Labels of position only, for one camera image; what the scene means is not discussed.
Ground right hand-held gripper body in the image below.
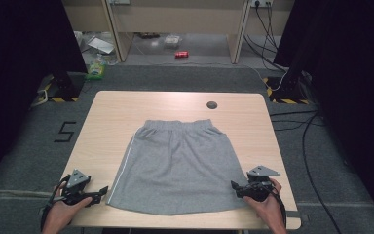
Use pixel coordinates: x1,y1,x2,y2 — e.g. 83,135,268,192
246,165,281,203

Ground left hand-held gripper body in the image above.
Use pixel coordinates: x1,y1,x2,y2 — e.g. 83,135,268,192
59,168,94,207

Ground grey shorts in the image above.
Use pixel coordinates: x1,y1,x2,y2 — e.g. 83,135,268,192
106,118,250,216

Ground person's right hand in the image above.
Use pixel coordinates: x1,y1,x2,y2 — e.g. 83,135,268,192
243,177,288,234

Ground person's left hand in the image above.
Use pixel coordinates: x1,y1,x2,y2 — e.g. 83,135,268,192
41,181,94,234

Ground black tape floor mark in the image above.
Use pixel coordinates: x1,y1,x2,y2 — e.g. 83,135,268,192
54,121,78,143

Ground black stand base striped tape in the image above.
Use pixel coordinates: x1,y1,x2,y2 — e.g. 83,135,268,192
262,75,312,105
36,72,86,103

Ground green packet on floor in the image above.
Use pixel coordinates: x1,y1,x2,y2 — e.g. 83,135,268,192
85,53,107,81

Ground black curtain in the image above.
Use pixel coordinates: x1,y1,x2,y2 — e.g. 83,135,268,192
273,0,374,228
0,0,88,193

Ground white paper sheet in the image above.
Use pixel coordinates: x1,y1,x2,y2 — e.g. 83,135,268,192
87,35,116,55

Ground clear plastic packet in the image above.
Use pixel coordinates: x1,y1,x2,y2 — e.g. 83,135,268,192
163,34,182,49

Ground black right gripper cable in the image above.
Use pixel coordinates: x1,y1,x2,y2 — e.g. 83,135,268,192
270,186,289,229

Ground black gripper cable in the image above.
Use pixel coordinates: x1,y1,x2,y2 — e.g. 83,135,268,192
270,186,289,229
39,174,72,232

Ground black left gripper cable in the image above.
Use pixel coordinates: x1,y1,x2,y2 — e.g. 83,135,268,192
39,174,72,232

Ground black floor cables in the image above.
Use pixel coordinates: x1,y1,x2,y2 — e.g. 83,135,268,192
269,109,343,234

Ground thin white cable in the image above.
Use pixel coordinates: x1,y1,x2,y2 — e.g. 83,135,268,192
239,62,289,93

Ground black wall cables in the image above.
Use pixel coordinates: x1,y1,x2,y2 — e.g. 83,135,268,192
243,2,288,73

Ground white wall socket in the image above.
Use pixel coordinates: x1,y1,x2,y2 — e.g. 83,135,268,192
249,0,275,9

